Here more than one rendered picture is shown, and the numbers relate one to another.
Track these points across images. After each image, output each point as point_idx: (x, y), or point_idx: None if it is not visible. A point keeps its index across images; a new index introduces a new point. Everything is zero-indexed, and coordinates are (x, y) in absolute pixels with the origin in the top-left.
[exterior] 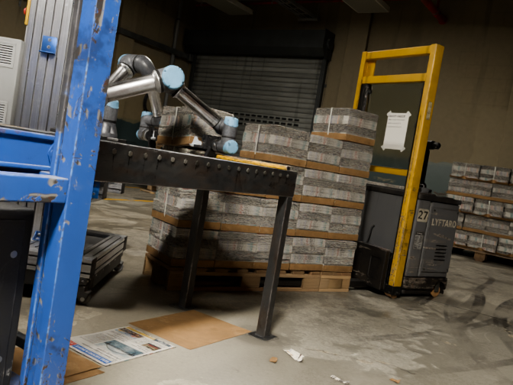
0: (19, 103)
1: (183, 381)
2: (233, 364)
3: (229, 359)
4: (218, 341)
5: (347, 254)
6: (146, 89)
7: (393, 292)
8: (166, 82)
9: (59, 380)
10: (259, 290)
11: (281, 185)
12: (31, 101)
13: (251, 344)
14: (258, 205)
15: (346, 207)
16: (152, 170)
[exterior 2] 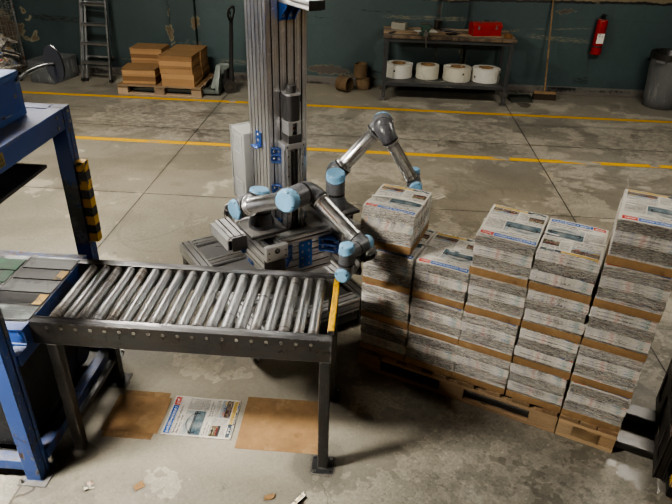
0: (253, 183)
1: (173, 475)
2: (232, 481)
3: (240, 474)
4: (271, 451)
5: (612, 410)
6: (272, 208)
7: (669, 494)
8: (278, 207)
9: (29, 453)
10: (463, 401)
11: (301, 352)
12: (257, 183)
13: (290, 469)
14: (454, 317)
15: (608, 352)
16: (115, 340)
